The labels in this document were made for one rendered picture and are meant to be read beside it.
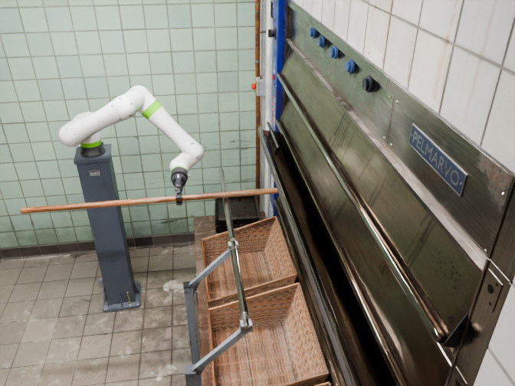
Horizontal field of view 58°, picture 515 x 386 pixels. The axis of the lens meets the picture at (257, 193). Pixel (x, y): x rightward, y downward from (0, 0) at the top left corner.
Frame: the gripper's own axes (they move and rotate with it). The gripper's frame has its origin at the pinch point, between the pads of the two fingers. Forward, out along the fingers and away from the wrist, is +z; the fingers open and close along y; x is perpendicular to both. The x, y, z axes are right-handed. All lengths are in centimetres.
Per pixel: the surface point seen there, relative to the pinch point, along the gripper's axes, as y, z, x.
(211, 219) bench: 61, -68, -17
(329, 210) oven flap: -30, 66, -59
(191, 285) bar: 23.8, 40.4, -4.2
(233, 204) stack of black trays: 41, -55, -32
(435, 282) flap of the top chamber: -58, 138, -60
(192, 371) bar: 24, 89, -4
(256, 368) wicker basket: 60, 63, -32
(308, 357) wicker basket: 45, 71, -54
